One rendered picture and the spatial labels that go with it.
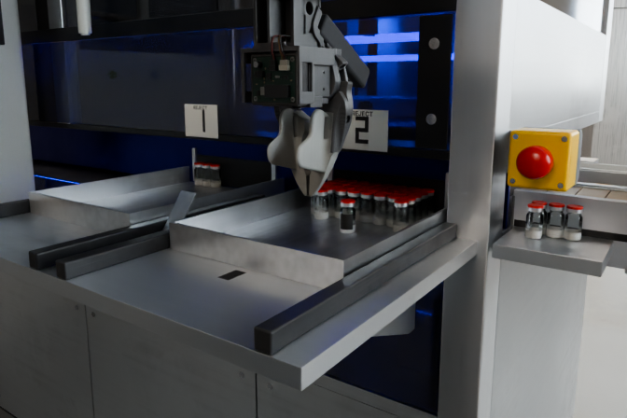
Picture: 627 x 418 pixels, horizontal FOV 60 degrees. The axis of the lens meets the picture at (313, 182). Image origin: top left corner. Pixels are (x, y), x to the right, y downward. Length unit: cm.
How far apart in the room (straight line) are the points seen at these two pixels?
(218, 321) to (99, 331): 95
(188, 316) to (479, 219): 41
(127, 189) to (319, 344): 70
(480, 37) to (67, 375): 133
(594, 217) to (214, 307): 53
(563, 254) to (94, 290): 55
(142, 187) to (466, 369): 67
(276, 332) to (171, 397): 87
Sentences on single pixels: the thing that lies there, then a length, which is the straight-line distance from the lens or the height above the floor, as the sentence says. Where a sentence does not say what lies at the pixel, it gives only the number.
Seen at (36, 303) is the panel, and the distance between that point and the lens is 167.
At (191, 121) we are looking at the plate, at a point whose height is 102.
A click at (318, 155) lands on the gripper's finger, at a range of 55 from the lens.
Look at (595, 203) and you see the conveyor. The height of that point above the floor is 93.
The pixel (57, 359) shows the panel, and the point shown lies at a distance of 166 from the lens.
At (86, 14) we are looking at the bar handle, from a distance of 117.
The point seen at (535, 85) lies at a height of 108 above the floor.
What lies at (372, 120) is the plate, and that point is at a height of 103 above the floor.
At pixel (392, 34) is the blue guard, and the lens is 79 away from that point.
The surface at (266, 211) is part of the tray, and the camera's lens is 84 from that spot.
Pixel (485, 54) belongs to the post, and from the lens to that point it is 73.
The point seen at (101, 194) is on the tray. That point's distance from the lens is 105.
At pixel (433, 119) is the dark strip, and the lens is 75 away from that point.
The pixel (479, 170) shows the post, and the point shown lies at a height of 98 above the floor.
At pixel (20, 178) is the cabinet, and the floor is 87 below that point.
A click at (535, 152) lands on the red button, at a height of 101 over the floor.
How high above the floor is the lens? 109
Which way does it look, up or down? 10 degrees down
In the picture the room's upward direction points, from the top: straight up
